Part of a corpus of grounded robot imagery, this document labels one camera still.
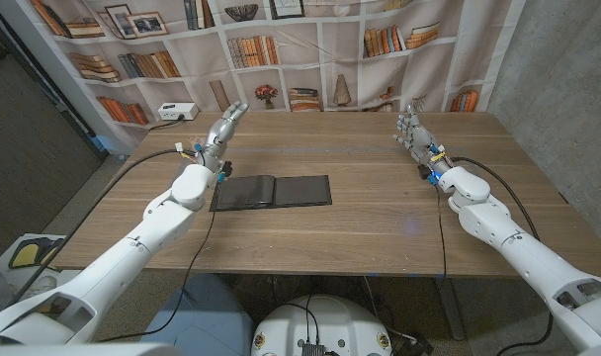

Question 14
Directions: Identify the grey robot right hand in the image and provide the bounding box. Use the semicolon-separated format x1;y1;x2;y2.
391;103;453;181

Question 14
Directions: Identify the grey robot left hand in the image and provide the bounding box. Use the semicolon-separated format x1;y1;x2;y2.
196;101;250;175

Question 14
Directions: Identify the white power strip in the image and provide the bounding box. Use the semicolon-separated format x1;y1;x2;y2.
157;102;200;122

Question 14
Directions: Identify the black open notebook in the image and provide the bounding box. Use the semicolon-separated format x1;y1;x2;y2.
209;174;333;213

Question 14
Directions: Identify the printed bookshelf backdrop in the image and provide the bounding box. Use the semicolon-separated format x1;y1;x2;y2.
0;0;527;154

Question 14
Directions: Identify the grey table leg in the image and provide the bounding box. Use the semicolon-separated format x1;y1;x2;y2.
431;276;468;341

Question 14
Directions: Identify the black power adapter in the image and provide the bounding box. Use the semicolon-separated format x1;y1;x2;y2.
393;334;434;356

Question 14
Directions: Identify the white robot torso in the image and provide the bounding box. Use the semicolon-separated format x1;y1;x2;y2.
250;295;393;356

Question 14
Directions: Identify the white floor sheet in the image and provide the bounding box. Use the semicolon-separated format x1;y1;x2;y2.
0;232;84;303

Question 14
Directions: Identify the yellow and black floor item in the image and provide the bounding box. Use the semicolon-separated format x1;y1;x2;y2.
8;236;65;271

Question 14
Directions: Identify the black power strip cord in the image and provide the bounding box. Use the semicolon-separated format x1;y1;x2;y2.
148;114;186;133

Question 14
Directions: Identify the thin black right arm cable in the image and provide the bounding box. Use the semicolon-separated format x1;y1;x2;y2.
434;183;449;278

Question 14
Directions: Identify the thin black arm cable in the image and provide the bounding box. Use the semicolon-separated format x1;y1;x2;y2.
434;183;449;278
97;210;217;343

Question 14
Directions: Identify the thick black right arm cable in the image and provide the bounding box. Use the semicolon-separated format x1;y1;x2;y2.
451;156;557;356

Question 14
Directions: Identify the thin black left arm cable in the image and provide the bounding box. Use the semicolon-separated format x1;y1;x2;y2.
97;210;217;343

